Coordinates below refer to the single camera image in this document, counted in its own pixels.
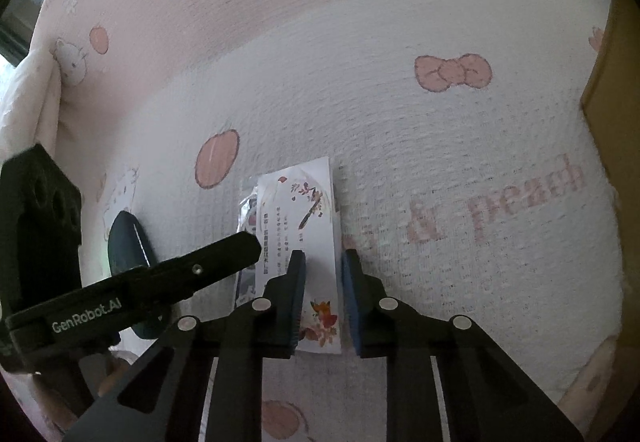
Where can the dark oval case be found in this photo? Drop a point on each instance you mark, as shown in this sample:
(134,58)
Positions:
(125,242)

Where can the pink white printed blanket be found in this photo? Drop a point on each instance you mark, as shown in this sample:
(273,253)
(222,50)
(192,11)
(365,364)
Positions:
(400,147)

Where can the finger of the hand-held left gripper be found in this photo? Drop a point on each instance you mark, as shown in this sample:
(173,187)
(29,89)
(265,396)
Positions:
(210,257)

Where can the white quilt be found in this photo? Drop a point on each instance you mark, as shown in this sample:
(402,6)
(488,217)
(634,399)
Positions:
(30,97)

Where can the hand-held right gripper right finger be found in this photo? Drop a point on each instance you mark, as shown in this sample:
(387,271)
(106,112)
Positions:
(348,302)

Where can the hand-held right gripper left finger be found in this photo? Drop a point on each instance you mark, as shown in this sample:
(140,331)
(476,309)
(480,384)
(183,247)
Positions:
(299,302)

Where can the brown cardboard box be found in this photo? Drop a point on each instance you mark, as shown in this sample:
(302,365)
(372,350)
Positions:
(620,97)

